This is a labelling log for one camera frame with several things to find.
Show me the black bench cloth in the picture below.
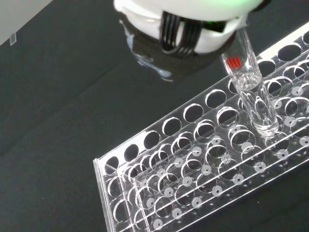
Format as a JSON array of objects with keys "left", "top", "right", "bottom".
[{"left": 0, "top": 0, "right": 309, "bottom": 232}]

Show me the clear acrylic test tube rack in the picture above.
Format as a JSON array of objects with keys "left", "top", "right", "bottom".
[{"left": 92, "top": 21, "right": 309, "bottom": 232}]

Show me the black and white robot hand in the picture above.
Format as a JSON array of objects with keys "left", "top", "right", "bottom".
[{"left": 112, "top": 0, "right": 271, "bottom": 83}]

